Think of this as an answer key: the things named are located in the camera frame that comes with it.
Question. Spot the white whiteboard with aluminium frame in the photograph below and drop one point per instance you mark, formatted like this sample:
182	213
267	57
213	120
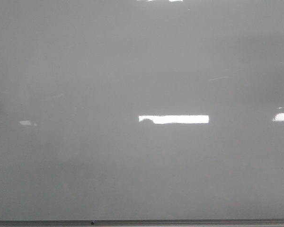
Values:
139	110

